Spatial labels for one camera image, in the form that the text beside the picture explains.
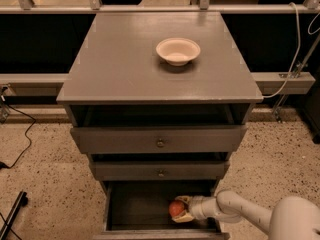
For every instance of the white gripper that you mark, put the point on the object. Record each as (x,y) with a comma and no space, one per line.
(196,207)

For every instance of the red apple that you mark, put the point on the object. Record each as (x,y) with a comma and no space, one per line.
(176,207)

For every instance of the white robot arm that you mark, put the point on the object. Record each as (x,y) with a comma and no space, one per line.
(293,218)

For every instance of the grey open bottom drawer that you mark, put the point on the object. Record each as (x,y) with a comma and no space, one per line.
(139,210)

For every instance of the grey top drawer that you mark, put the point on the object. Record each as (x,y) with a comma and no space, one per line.
(143,140)

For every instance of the grey middle drawer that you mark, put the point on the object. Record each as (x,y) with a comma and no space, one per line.
(158,170)

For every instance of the grey wooden drawer cabinet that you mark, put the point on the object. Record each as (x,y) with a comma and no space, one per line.
(158,102)

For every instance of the white paper bowl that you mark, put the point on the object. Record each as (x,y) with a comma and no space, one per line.
(178,51)

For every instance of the black bar on floor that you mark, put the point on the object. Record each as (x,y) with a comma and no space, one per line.
(21,201)

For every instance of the metal railing frame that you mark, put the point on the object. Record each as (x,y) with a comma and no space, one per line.
(160,8)

